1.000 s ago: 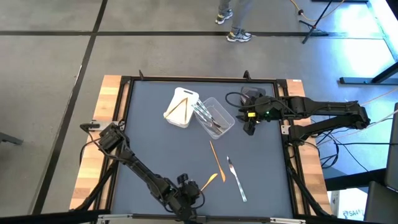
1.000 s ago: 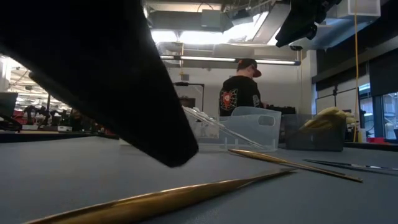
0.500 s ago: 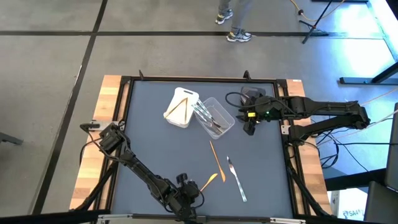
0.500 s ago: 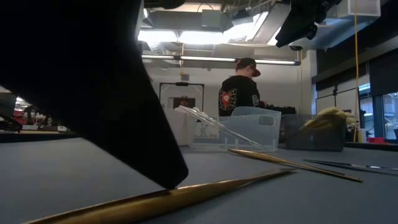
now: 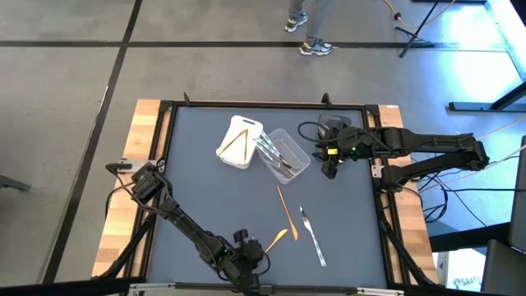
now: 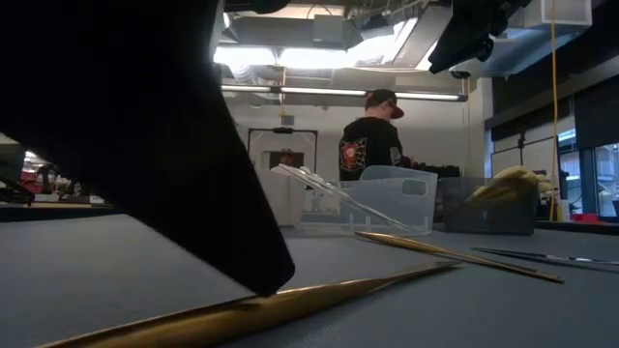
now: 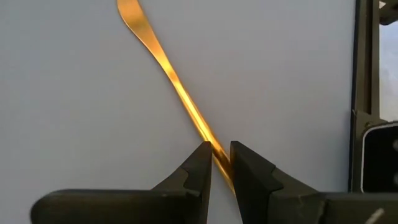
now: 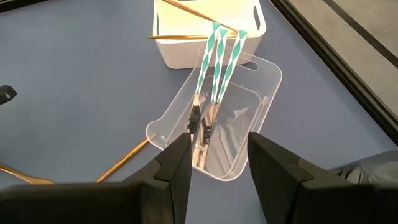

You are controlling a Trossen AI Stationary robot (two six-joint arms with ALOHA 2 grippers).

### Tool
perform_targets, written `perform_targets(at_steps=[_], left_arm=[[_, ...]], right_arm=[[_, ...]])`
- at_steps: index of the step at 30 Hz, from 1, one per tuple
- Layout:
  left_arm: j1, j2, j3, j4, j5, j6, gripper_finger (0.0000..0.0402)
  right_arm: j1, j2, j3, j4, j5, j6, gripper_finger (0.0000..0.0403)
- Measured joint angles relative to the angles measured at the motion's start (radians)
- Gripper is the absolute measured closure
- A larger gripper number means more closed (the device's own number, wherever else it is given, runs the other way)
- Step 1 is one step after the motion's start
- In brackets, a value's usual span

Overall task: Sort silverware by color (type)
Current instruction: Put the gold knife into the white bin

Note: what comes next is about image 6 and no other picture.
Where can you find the dark grey plastic bin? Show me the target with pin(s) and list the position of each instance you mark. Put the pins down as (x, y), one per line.
(483, 217)

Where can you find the white ceiling box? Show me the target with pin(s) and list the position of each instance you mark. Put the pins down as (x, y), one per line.
(566, 12)

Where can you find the person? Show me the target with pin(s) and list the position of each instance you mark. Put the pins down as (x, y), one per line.
(286, 157)
(370, 145)

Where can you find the clear plastic bin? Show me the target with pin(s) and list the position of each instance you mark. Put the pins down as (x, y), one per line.
(387, 198)

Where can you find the grey ventilation duct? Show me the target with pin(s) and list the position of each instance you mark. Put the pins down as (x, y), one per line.
(290, 31)

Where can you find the long ceiling light tube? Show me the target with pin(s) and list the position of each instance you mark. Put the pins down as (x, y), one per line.
(329, 91)

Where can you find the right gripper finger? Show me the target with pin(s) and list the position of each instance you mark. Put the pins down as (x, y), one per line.
(474, 29)

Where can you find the grey table mat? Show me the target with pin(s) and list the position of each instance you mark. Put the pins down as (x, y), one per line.
(97, 290)

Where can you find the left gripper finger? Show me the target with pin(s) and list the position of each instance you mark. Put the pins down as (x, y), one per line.
(145, 121)

